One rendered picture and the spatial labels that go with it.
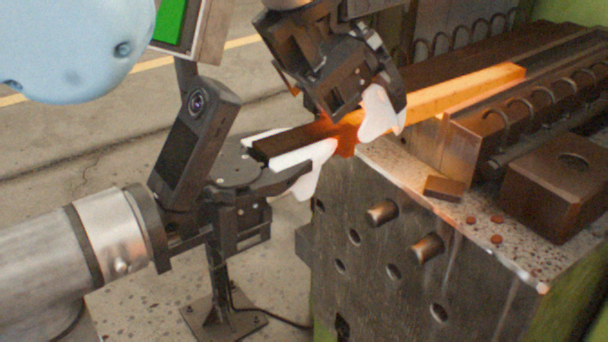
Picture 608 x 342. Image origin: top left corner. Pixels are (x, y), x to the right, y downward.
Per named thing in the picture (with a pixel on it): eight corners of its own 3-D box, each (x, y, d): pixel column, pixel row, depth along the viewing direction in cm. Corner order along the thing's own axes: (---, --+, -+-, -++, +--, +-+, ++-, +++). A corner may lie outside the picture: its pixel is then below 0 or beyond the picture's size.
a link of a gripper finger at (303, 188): (332, 176, 55) (259, 204, 51) (335, 130, 52) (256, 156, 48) (349, 191, 53) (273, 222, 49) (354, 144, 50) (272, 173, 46)
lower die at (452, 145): (468, 190, 61) (483, 131, 56) (361, 119, 74) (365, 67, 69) (641, 94, 80) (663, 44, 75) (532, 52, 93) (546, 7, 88)
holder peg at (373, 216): (375, 233, 63) (376, 218, 62) (360, 222, 65) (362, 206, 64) (398, 221, 65) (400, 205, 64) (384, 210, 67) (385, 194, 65)
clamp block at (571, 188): (558, 249, 53) (578, 203, 49) (492, 206, 59) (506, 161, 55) (617, 206, 59) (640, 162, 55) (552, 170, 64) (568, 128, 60)
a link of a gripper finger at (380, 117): (366, 161, 56) (330, 105, 50) (403, 125, 57) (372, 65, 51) (384, 173, 54) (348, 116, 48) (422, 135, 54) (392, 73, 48)
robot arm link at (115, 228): (63, 185, 42) (93, 242, 37) (118, 167, 44) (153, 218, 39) (85, 250, 46) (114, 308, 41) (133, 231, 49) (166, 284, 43)
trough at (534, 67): (448, 123, 60) (450, 113, 59) (416, 105, 64) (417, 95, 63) (627, 42, 79) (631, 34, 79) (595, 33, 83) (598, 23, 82)
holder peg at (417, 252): (419, 271, 58) (422, 256, 57) (403, 258, 60) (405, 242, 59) (442, 257, 60) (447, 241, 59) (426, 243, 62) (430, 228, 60)
